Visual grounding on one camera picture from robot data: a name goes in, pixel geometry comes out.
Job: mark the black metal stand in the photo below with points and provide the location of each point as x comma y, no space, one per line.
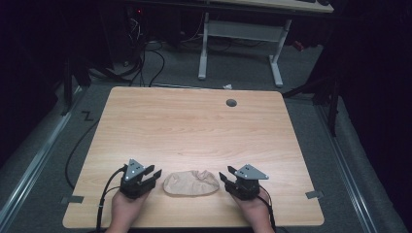
68,84
327,93

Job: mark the person's left hand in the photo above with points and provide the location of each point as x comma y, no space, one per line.
128,210

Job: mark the grey tape piece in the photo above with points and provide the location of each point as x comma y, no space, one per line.
314,194
72,199

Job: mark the person's right hand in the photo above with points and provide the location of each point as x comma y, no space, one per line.
254,212

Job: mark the metal floor rail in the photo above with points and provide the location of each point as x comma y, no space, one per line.
35,155
346,168

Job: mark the crumpled white paper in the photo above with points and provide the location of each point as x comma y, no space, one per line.
227,86

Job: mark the small red object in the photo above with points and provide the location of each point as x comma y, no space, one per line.
298,45

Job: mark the white-framed desk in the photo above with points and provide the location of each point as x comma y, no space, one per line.
243,30

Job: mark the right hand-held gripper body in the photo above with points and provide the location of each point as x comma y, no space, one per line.
246,187

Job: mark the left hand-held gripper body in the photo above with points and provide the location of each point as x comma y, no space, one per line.
132,184

